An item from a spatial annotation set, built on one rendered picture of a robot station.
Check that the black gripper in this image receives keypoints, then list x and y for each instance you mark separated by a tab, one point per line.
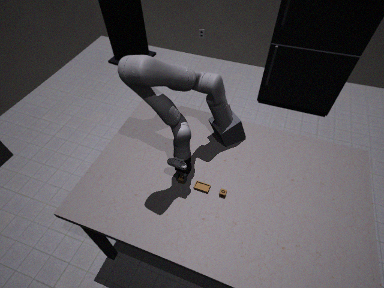
181	162

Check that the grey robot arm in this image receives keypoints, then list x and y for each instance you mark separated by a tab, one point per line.
146	71

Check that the tan rectangular tray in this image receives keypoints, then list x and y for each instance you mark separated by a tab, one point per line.
201	186

